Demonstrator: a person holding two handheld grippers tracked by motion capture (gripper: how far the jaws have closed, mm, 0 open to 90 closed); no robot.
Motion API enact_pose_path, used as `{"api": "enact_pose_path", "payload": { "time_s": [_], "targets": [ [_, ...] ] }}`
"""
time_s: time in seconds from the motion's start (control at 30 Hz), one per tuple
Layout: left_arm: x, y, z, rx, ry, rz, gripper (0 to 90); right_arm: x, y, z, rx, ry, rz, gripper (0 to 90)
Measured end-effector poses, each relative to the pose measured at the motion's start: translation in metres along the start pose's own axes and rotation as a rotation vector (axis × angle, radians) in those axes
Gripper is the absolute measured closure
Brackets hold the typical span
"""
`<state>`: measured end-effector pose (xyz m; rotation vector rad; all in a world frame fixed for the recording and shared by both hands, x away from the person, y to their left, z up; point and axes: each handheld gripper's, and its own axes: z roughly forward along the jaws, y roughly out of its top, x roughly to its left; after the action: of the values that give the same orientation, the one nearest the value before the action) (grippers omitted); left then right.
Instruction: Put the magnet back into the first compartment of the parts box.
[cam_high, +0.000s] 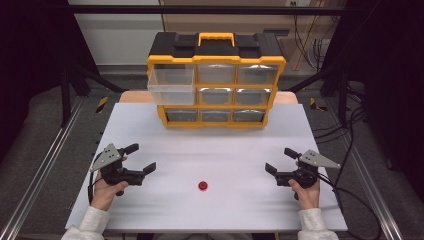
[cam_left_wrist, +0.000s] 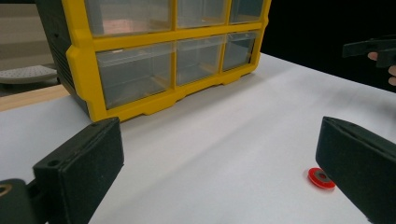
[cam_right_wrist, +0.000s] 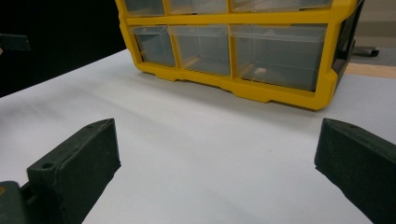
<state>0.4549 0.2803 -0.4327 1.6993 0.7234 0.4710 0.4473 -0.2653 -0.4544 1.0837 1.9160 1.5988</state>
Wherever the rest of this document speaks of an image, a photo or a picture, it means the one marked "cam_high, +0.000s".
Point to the black overhead frame bar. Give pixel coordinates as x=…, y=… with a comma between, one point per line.
x=200, y=10

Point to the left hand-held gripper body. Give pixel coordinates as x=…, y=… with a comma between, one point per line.
x=115, y=173

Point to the aluminium floor rail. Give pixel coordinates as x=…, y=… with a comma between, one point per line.
x=373, y=190
x=40, y=173

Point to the set of clear organizer drawers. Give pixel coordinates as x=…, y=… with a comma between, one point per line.
x=216, y=96

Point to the black metal stand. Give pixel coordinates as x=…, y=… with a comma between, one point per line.
x=65, y=100
x=341, y=96

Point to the small red round part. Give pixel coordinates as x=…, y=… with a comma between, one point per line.
x=202, y=185

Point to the yellow black hazard tape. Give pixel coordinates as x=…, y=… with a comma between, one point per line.
x=102, y=104
x=315, y=104

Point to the yellow black storage organizer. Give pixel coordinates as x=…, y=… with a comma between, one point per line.
x=186, y=46

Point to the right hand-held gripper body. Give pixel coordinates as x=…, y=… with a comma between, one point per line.
x=305, y=173

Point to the person's right hand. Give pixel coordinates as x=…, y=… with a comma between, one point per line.
x=308, y=197

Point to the clear plastic drawer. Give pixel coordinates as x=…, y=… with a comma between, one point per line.
x=173, y=95

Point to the dark curtain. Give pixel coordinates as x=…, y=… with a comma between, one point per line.
x=393, y=66
x=26, y=50

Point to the person's left hand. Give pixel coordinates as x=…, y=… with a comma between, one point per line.
x=105, y=196

